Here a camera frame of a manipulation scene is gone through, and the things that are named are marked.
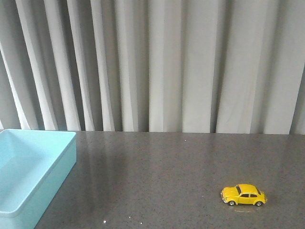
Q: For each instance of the yellow toy beetle car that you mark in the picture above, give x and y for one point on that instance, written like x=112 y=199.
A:
x=243 y=194

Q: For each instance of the light blue open box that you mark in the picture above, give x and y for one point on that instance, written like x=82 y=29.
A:
x=33 y=166

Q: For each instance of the grey pleated curtain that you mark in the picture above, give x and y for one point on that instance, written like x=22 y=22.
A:
x=195 y=66

